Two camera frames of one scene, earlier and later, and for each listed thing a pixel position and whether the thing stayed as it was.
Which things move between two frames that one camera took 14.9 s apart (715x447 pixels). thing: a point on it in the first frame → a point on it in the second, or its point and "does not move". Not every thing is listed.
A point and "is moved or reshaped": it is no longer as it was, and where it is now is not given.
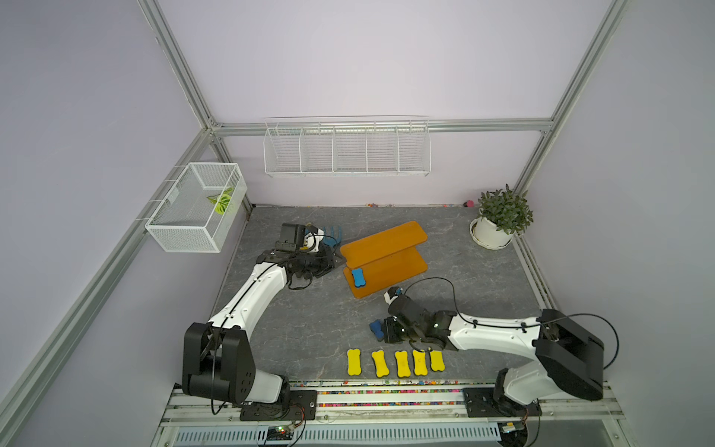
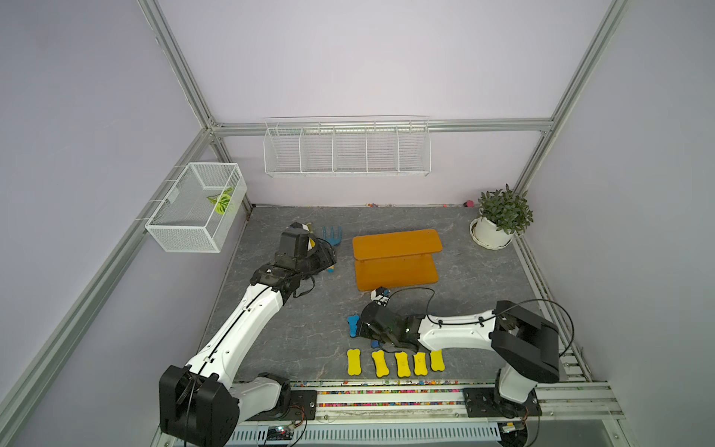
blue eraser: x=358 y=277 → x=352 y=322
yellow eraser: x=420 y=362 does not move
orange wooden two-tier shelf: x=385 y=258 is moved or reshaped
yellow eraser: x=354 y=361 does not move
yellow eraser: x=382 y=368 does not move
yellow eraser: x=403 y=363 does not move
